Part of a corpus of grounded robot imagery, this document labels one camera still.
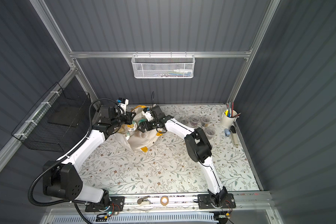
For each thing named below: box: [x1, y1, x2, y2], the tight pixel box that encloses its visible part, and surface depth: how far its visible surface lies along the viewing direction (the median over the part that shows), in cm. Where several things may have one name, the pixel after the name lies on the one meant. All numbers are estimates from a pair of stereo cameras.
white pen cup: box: [220, 108, 240, 129], surface depth 104 cm
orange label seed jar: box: [189, 115, 200, 126], surface depth 107 cm
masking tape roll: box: [160, 195, 169, 207], surface depth 77 cm
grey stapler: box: [229, 125, 239, 147], surface depth 99 cm
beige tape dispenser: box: [137, 195, 151, 206], surface depth 75 cm
